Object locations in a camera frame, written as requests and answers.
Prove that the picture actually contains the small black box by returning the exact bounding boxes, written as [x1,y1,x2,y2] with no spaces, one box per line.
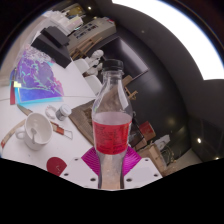
[41,26,71,48]

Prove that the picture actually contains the large white plaster bust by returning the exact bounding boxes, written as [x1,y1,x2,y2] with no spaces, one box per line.
[84,49,105,68]

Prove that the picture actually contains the dark wall screen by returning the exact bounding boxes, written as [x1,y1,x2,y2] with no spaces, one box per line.
[96,36,149,83]

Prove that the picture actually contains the purple iridescent painting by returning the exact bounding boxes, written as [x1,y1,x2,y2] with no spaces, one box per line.
[9,46,65,106]

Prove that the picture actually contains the white cabinet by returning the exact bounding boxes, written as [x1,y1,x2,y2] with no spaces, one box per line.
[66,16,118,48]

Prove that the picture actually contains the brown carved wooden sculpture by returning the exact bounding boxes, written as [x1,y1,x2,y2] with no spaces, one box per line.
[68,99,101,146]

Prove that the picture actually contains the tall wooden easel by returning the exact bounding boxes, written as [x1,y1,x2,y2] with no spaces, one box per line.
[71,36,104,61]

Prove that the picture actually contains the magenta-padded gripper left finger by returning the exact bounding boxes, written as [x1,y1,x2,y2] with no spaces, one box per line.
[59,146,101,190]

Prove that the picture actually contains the small white plaster bust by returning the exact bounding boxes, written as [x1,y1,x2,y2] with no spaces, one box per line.
[83,63,103,78]

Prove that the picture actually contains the long ceiling light strip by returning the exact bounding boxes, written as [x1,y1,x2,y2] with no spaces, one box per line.
[111,0,224,81]

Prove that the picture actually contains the flat round red coaster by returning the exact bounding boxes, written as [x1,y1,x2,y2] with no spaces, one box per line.
[46,156,68,177]

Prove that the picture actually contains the white ceramic mug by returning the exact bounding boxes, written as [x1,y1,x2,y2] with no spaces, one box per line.
[14,112,54,151]

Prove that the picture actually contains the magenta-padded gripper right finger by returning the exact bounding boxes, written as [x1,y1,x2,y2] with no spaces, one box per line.
[123,146,163,190]

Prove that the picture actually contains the white plastic chair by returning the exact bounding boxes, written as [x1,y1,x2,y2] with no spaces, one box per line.
[73,58,90,75]
[83,74,103,96]

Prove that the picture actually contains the red box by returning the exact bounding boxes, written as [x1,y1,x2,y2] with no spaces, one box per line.
[138,120,157,143]

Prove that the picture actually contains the clear bottle with red label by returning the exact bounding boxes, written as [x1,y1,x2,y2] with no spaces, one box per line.
[91,58,134,190]

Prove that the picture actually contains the large black box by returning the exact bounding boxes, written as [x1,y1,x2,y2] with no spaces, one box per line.
[30,33,73,69]

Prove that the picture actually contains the small paint jar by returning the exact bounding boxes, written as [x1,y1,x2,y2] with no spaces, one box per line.
[55,104,72,122]

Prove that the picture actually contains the small wooden easel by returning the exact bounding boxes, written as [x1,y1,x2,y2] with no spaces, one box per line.
[121,74,139,101]

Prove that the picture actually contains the white plaster models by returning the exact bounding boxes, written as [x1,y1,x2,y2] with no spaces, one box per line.
[43,3,84,34]

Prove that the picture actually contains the long wooden stick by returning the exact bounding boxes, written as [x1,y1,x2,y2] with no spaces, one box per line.
[0,119,27,149]

